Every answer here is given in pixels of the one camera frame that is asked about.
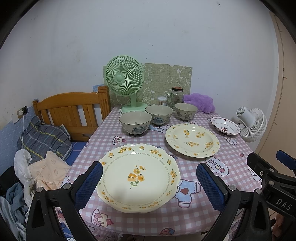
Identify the purple plush toy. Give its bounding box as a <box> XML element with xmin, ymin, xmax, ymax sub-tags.
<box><xmin>183</xmin><ymin>93</ymin><xmax>215</xmax><ymax>113</ymax></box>

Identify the small red-trimmed white plate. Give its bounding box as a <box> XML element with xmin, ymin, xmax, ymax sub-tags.
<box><xmin>210</xmin><ymin>117</ymin><xmax>241</xmax><ymax>136</ymax></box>

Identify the cotton swab container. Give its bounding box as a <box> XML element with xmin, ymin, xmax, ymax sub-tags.
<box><xmin>158</xmin><ymin>96</ymin><xmax>167</xmax><ymax>105</ymax></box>

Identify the green desk fan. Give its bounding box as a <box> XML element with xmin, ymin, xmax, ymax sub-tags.
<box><xmin>104</xmin><ymin>55</ymin><xmax>147</xmax><ymax>113</ymax></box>

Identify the peach cloth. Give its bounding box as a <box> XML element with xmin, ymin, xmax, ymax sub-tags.
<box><xmin>29</xmin><ymin>151</ymin><xmax>70</xmax><ymax>191</ymax></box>

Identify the ceramic bowl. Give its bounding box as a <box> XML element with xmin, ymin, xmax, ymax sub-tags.
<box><xmin>119</xmin><ymin>111</ymin><xmax>152</xmax><ymax>136</ymax></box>
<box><xmin>145</xmin><ymin>105</ymin><xmax>173</xmax><ymax>126</ymax></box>
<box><xmin>175</xmin><ymin>103</ymin><xmax>198</xmax><ymax>121</ymax></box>

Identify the round yellow flower plate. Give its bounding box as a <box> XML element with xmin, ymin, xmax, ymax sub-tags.
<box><xmin>166</xmin><ymin>123</ymin><xmax>220</xmax><ymax>158</ymax></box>

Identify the glass jar with lid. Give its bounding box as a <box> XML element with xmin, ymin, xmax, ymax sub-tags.
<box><xmin>166</xmin><ymin>87</ymin><xmax>184</xmax><ymax>109</ymax></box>

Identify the wall power socket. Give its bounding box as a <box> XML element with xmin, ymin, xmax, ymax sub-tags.
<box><xmin>16</xmin><ymin>105</ymin><xmax>29</xmax><ymax>119</ymax></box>

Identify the blue grey clothes pile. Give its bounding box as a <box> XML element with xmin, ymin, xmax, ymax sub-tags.
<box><xmin>1</xmin><ymin>182</ymin><xmax>29</xmax><ymax>240</ymax></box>

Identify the scalloped yellow flower plate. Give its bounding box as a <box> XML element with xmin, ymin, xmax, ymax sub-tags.
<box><xmin>96</xmin><ymin>144</ymin><xmax>181</xmax><ymax>213</ymax></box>

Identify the green patterned wall mat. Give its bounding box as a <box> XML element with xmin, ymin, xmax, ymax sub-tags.
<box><xmin>103</xmin><ymin>65</ymin><xmax>192</xmax><ymax>107</ymax></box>

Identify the white floor fan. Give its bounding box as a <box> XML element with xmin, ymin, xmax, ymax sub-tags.
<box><xmin>236</xmin><ymin>106</ymin><xmax>267</xmax><ymax>143</ymax></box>

